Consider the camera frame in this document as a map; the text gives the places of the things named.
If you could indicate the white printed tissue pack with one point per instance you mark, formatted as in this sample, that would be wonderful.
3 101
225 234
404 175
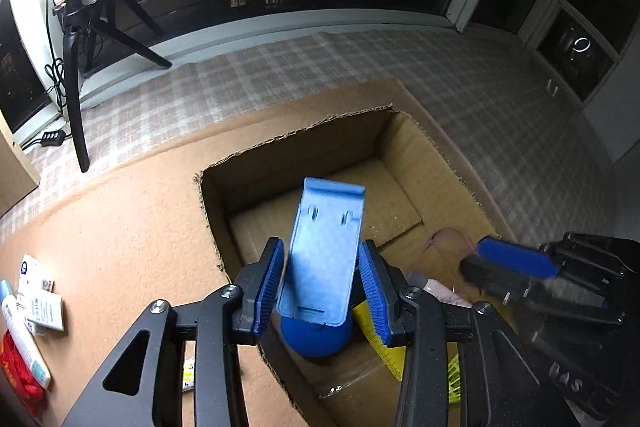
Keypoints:
32 272

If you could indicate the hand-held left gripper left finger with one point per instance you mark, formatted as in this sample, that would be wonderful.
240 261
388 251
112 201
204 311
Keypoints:
267 287

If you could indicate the yellow shuttlecock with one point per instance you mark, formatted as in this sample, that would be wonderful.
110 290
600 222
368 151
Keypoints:
454 377

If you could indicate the blue folding phone stand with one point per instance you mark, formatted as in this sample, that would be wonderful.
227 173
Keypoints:
320 257

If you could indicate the cardboard box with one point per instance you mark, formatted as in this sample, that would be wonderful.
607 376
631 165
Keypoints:
310 157

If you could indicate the white bottle with blue cap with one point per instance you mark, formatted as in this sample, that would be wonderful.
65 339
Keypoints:
25 347

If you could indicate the red cloth bag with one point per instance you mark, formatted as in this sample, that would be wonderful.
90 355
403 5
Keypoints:
15 377

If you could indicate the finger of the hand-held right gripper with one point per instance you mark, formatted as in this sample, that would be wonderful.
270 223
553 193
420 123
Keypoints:
495 279
515 254

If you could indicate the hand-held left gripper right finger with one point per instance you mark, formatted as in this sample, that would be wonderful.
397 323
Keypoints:
375 292

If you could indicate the light wooden board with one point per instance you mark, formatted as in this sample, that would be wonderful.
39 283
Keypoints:
15 172

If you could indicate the checked mat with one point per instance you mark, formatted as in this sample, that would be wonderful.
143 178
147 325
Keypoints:
350 67

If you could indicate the yellow and black packet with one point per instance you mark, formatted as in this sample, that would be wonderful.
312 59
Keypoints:
390 352

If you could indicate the white charger plug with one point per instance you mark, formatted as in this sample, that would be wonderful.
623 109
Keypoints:
47 312

